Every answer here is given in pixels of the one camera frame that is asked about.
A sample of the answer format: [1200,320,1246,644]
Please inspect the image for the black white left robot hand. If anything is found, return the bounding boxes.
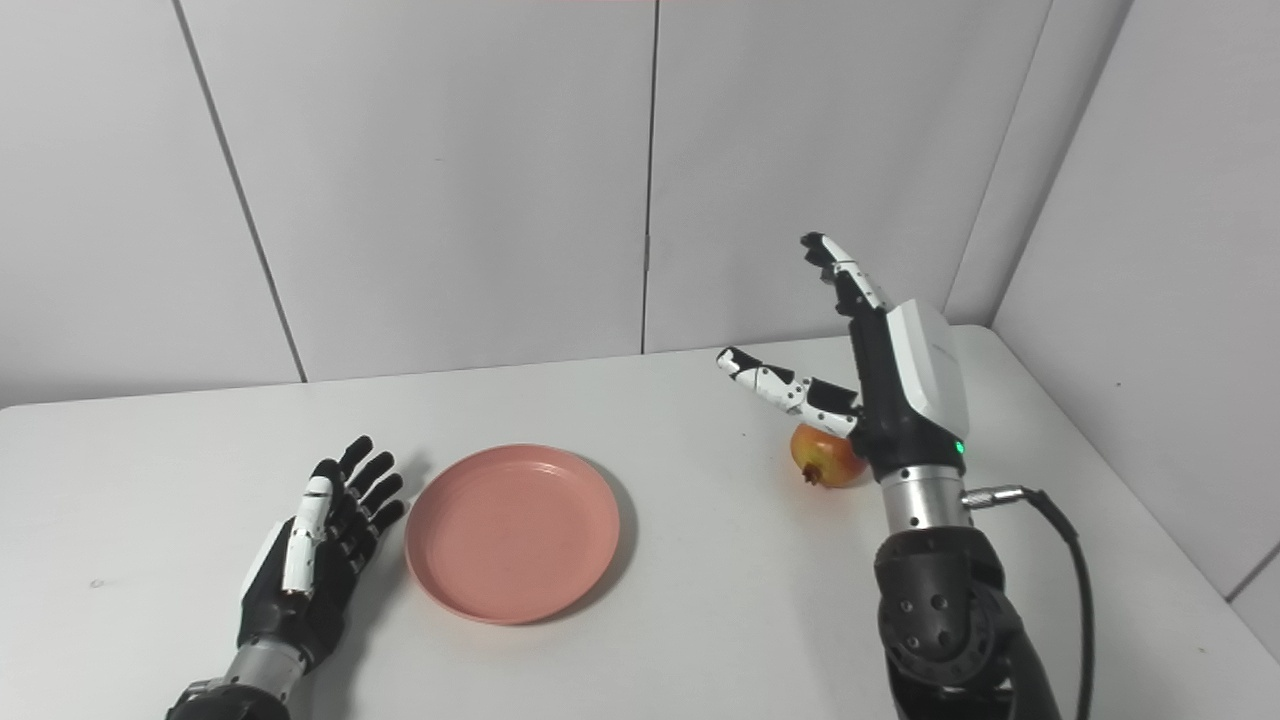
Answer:
[236,435,406,673]

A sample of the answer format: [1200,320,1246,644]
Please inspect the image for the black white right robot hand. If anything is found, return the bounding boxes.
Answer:
[716,232,972,483]

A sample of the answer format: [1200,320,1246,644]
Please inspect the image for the pink round plate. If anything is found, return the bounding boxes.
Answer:
[405,444,621,626]

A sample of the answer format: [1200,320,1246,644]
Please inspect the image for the red yellow pomegranate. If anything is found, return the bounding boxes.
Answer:
[790,423,869,490]

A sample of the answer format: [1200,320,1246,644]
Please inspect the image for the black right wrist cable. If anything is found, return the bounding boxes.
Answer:
[960,484,1096,720]

